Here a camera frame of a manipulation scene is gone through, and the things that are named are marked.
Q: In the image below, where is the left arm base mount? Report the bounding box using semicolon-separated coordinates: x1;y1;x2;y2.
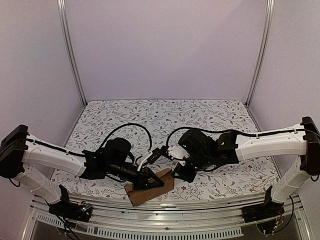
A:
48;184;93;223

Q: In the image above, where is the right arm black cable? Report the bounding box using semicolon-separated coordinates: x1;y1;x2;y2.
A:
164;126;305;151

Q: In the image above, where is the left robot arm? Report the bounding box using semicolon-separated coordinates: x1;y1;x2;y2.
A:
0;125;165;217

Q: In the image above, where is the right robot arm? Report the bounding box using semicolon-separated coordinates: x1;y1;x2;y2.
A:
167;116;320;218

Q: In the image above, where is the brown cardboard box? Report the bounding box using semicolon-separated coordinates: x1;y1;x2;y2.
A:
124;168;175;207

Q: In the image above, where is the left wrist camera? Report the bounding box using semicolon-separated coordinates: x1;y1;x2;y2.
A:
136;148;164;172

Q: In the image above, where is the left aluminium frame post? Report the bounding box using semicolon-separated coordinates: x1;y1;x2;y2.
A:
57;0;88;107

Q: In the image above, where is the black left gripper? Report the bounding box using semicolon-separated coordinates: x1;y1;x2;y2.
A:
106;162;165;191

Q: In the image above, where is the right aluminium frame post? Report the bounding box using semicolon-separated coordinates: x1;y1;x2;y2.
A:
245;0;275;108

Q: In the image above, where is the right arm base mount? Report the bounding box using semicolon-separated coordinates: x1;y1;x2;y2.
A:
241;186;285;235

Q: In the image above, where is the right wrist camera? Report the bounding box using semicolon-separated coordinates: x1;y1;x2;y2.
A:
167;145;190;166

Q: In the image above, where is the aluminium frame post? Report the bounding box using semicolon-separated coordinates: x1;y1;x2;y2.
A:
245;0;275;108
57;0;88;107

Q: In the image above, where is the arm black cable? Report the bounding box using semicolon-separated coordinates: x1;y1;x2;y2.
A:
164;126;305;151
99;122;153;153

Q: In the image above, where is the floral patterned table mat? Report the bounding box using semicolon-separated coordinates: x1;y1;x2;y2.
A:
65;99;279;202

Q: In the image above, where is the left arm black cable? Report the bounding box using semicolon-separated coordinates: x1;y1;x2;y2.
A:
99;122;153;153

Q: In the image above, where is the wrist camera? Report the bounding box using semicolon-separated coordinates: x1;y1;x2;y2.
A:
167;145;190;166
136;148;164;172

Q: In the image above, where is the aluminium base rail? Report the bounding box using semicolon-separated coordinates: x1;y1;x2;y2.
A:
23;192;311;240

